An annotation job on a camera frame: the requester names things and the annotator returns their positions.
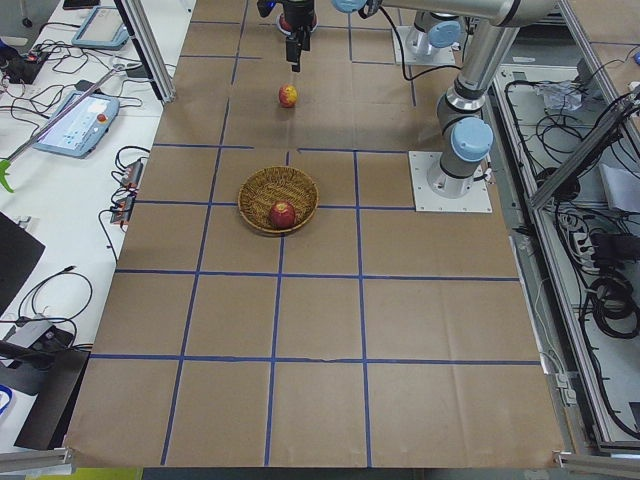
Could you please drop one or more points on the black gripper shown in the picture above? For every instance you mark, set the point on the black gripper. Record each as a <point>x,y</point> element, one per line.
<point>298,21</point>

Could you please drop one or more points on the yellow-red apple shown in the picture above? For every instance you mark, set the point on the yellow-red apple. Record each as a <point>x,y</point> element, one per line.
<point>287,96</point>

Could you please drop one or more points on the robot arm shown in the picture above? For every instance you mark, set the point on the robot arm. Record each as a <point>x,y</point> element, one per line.
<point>468,139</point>
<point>431,33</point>

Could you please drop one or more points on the woven wicker basket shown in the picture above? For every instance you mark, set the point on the woven wicker basket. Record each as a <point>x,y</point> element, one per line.
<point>276,184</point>

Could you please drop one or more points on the dark red apple in basket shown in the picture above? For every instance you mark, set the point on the dark red apple in basket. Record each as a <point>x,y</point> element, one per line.
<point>282,215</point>

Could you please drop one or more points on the green-tipped reacher stick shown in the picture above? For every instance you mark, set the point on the green-tipped reacher stick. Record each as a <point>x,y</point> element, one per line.
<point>53,121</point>

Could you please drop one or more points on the teach pendant far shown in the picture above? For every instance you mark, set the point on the teach pendant far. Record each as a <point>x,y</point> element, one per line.
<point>103,28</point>

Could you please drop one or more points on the teach pendant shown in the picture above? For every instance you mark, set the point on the teach pendant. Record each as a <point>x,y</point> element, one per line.
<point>80,131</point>
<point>103,28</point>

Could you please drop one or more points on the teach pendant near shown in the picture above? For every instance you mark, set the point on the teach pendant near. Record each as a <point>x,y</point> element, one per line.
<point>80,131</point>

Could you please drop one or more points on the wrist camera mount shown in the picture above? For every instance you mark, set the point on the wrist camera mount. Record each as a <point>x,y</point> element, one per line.
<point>265,7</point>

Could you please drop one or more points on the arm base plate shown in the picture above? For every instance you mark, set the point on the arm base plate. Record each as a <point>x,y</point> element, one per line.
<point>435,192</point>
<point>444,58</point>

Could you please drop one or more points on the aluminium frame post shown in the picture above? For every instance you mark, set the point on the aluminium frame post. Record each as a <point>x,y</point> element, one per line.
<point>138,26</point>

